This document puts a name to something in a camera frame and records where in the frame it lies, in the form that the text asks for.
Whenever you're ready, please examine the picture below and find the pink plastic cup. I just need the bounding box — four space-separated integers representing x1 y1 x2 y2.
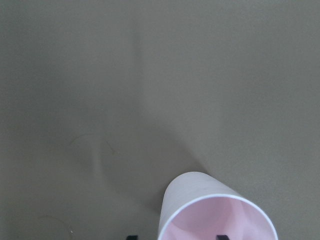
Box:
157 171 278 240

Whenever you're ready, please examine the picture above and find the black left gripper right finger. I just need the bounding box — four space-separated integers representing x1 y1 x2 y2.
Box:
216 235 228 240

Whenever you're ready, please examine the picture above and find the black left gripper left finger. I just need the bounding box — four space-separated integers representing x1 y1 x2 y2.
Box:
126 235 138 240

